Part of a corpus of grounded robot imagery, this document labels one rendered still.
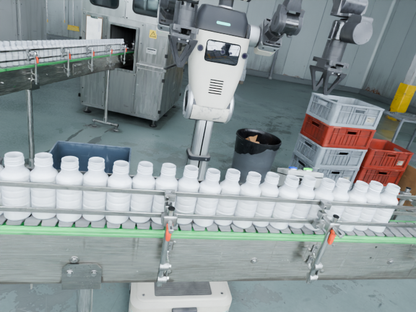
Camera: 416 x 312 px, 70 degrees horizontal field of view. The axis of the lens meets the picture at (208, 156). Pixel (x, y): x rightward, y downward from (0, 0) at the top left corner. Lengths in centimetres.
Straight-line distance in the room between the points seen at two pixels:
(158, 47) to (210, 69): 308
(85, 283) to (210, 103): 84
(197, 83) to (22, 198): 79
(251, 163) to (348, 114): 104
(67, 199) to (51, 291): 129
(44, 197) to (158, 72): 369
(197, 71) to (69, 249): 82
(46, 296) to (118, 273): 115
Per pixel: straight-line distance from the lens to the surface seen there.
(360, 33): 92
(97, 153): 142
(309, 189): 92
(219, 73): 130
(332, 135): 313
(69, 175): 77
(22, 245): 88
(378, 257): 119
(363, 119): 331
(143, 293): 166
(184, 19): 81
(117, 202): 78
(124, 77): 454
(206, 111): 133
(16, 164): 80
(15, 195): 82
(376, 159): 375
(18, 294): 207
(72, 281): 93
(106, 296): 199
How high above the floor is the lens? 151
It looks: 23 degrees down
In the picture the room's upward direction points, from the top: 12 degrees clockwise
